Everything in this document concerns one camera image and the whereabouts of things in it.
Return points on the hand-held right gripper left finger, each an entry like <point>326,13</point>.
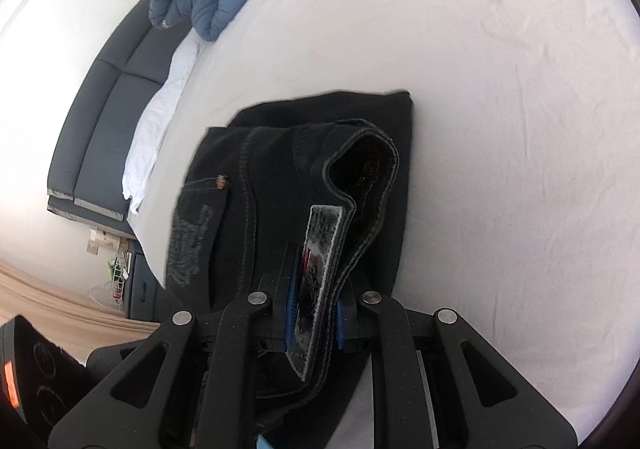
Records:
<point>290,314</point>

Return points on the white pillow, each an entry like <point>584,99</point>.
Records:
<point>157,119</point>

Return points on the bed with white sheet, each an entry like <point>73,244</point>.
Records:
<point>475,129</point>

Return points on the grey padded headboard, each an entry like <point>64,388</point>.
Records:
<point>110,119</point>

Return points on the dark nightstand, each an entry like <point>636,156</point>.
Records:
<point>145,284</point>

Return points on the black pants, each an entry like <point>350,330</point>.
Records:
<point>280,179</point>

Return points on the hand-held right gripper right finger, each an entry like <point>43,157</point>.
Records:
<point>341,324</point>

